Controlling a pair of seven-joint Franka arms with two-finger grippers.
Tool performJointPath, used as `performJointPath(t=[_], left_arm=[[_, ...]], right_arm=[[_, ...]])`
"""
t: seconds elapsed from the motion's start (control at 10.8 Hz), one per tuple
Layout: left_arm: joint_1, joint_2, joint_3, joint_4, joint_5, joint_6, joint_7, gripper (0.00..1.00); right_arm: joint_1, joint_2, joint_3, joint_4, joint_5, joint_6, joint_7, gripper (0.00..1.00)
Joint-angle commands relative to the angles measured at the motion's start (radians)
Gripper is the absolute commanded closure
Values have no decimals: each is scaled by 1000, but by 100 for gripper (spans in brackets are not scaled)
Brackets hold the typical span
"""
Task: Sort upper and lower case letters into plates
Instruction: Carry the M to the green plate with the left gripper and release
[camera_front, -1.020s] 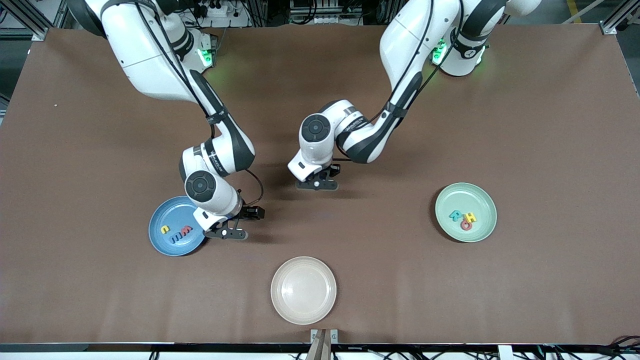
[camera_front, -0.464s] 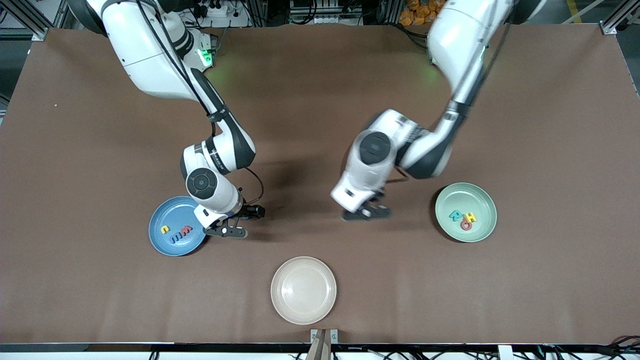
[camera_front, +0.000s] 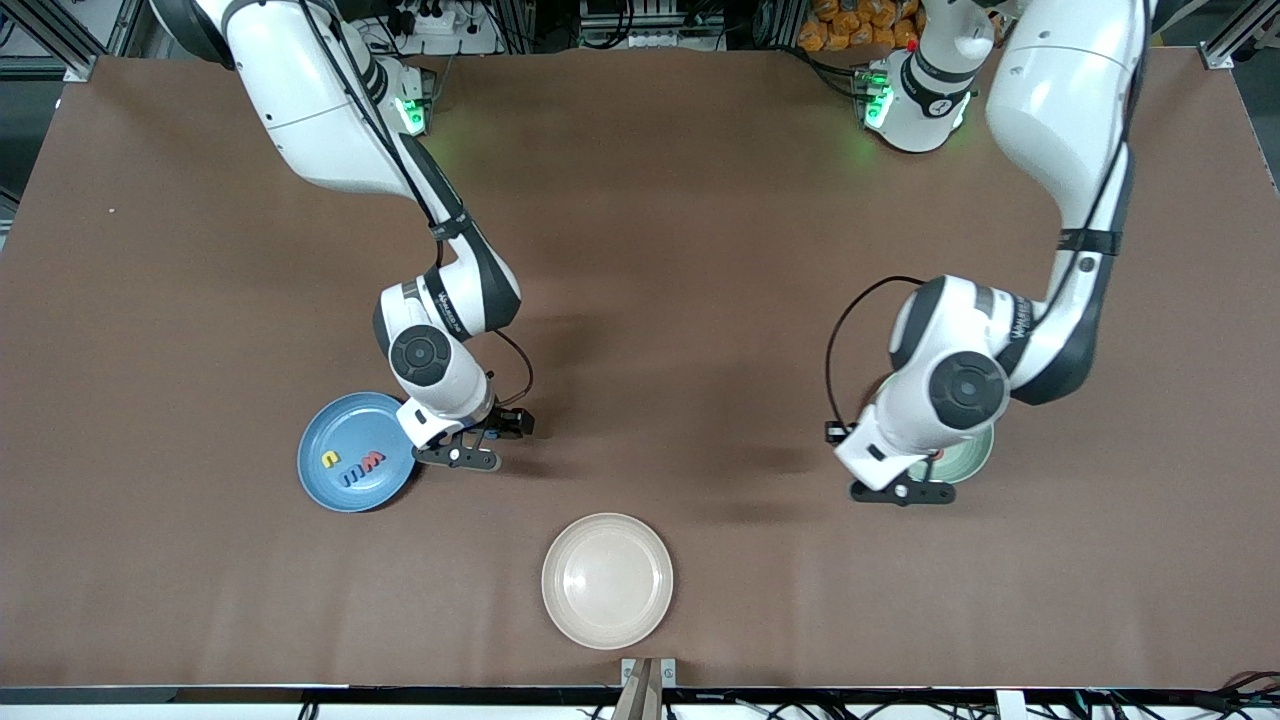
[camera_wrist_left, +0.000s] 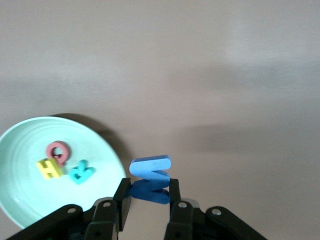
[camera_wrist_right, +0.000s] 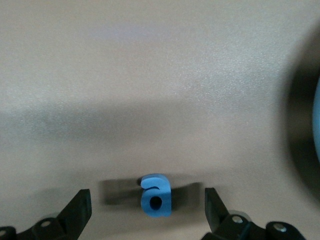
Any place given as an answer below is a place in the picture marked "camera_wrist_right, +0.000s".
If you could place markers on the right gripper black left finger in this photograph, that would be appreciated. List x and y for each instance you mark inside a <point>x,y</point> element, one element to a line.
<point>80,212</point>

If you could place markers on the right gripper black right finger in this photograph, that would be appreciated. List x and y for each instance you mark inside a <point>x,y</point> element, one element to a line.
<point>216,212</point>

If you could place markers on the grey-blue foam letter a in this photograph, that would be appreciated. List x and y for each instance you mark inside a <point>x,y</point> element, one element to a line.
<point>163,190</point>

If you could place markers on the blue round plate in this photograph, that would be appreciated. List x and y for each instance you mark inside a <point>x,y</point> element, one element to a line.
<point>317,117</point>

